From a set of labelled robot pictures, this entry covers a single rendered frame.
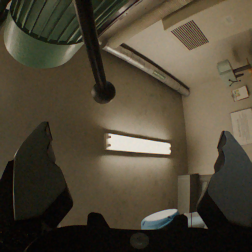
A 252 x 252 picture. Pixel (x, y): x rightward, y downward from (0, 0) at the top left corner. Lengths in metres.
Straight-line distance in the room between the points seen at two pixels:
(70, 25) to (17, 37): 0.09
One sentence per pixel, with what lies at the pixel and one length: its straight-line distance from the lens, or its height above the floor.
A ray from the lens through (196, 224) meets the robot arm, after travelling 0.46.
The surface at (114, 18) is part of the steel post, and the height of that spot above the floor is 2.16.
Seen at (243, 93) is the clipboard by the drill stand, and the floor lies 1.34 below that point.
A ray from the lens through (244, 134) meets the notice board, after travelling 3.04.
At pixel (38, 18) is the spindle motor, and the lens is 0.24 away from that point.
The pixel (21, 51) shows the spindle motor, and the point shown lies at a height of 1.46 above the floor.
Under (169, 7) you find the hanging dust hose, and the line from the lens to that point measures 1.75.
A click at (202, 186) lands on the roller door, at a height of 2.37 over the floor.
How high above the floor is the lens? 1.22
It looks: 45 degrees up
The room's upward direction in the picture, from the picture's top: 106 degrees counter-clockwise
